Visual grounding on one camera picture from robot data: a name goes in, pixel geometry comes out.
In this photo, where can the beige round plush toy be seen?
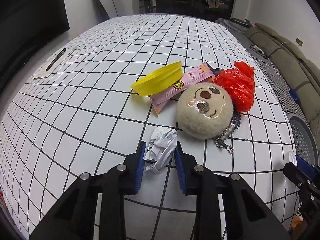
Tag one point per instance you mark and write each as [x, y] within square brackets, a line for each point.
[200, 122]

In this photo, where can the small white object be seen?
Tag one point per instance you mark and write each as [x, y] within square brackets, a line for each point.
[290, 158]

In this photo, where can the grey perforated plastic basket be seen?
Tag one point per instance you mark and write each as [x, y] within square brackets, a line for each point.
[302, 137]

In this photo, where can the grey wrapper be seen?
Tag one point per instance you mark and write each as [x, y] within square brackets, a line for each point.
[216, 71]

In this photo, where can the white paper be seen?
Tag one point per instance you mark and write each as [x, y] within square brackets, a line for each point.
[162, 142]

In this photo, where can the small blue object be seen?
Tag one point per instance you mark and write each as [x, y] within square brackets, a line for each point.
[295, 95]

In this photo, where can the pink snack wrapper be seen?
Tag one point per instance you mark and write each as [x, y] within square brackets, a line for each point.
[186, 82]

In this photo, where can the white notepad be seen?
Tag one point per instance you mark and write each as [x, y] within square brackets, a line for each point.
[41, 73]

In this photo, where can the white grid tablecloth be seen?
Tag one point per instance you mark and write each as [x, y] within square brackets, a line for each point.
[100, 42]

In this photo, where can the black pen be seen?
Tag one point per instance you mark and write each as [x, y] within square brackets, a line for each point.
[56, 59]

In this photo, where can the wall socket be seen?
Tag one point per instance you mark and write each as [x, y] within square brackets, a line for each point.
[299, 42]

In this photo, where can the yellow plastic bowl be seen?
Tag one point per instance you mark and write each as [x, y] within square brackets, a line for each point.
[155, 82]

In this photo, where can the red plastic bag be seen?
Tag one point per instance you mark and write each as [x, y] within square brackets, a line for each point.
[235, 85]

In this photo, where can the grey-green sofa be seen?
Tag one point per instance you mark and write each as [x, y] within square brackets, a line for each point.
[282, 55]

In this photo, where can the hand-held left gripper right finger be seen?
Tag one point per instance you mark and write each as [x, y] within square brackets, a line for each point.
[180, 171]

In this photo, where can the teal cloth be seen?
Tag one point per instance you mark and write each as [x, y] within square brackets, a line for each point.
[248, 23]

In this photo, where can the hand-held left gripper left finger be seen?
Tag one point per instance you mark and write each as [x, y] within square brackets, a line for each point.
[140, 166]

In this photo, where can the clothes hanger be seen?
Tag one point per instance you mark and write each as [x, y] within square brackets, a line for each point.
[215, 3]

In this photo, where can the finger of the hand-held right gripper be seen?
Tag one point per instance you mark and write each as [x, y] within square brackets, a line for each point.
[295, 173]
[303, 162]

